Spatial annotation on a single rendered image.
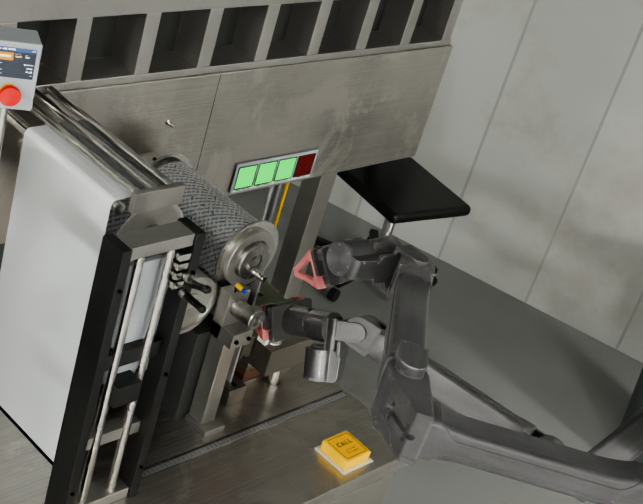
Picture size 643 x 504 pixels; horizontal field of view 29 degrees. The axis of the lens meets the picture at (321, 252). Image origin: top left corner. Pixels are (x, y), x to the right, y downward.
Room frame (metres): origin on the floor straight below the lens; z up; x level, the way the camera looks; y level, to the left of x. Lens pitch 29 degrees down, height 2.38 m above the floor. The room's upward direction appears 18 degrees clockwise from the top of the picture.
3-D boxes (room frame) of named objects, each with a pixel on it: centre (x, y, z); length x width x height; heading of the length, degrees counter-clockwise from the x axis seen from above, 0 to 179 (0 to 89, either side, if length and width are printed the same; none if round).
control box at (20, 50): (1.53, 0.47, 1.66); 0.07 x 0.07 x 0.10; 28
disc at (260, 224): (1.96, 0.12, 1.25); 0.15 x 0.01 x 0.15; 144
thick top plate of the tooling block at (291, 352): (2.20, 0.14, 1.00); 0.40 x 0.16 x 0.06; 54
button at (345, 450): (1.95, -0.16, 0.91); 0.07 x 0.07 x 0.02; 54
